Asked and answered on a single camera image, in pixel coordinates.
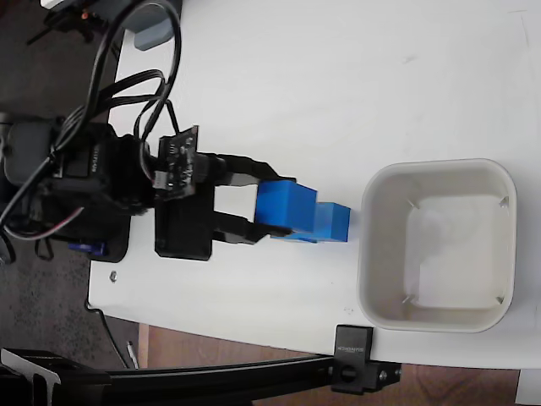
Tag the black tripod legs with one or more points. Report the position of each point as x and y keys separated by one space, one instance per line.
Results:
x=55 y=21

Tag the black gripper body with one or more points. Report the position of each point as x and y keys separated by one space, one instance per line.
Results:
x=184 y=228

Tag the blue motor part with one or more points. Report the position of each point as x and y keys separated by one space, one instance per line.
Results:
x=89 y=248

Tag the black six-joint robot arm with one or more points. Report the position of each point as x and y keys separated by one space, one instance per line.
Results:
x=84 y=182

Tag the black table clamp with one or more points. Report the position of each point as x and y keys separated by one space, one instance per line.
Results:
x=354 y=359

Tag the black camera circuit board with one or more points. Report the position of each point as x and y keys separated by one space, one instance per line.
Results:
x=177 y=165

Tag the blue-gray plastic base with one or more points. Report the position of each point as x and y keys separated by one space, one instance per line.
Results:
x=152 y=34

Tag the small metal nut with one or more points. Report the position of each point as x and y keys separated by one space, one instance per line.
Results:
x=113 y=276

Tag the white square plastic bin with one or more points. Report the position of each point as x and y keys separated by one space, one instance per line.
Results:
x=439 y=245

